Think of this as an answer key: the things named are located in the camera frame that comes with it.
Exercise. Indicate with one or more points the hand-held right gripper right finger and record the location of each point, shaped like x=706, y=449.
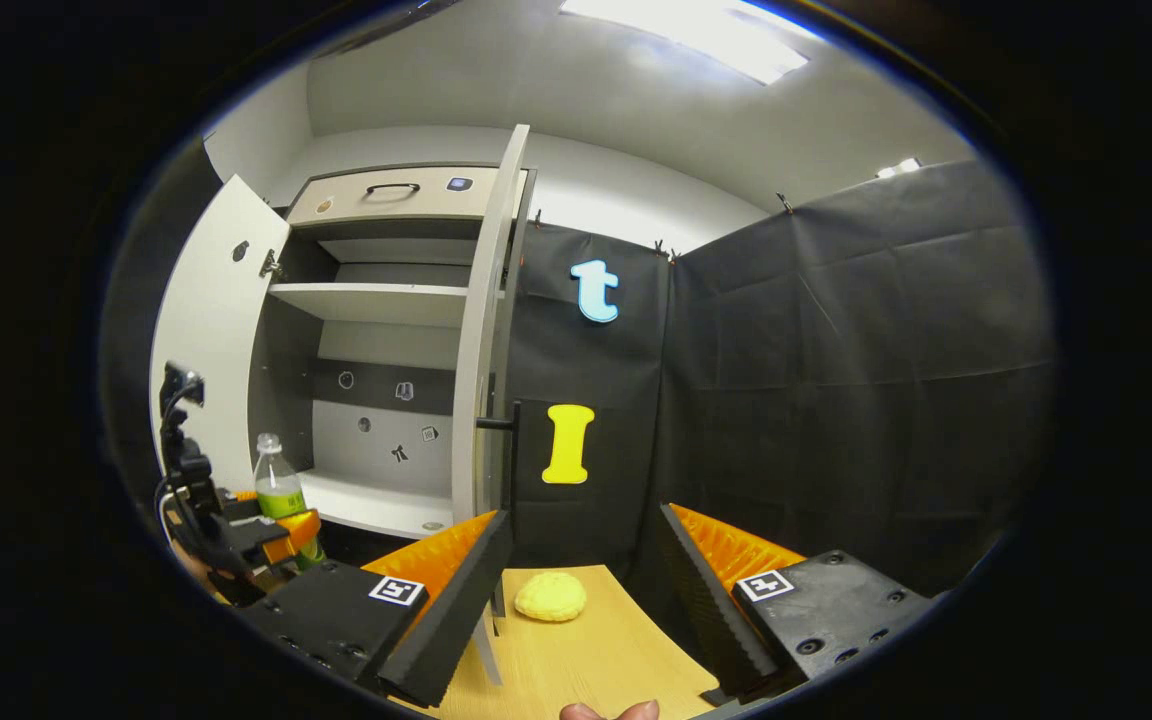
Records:
x=706, y=610

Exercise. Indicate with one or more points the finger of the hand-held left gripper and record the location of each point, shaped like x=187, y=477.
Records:
x=266, y=542
x=241, y=507

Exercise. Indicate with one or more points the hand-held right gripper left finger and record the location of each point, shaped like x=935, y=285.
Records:
x=451, y=610

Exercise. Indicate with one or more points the clear bottle with green label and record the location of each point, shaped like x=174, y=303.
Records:
x=276, y=480

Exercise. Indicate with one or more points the white cabinet door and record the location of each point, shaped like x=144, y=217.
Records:
x=476, y=350
x=206, y=330

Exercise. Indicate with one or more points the white and grey cabinet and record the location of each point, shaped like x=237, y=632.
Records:
x=376, y=300

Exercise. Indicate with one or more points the beige cabinet drawer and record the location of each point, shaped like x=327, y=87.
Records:
x=436, y=205

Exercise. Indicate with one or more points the yellow round sponge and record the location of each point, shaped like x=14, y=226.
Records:
x=550, y=596

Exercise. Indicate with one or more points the black backdrop cloth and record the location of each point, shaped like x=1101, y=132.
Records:
x=836, y=380

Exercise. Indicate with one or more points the small ceiling light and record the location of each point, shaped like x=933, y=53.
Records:
x=898, y=168

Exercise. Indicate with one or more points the long ceiling light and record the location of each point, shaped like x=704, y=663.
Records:
x=696, y=30

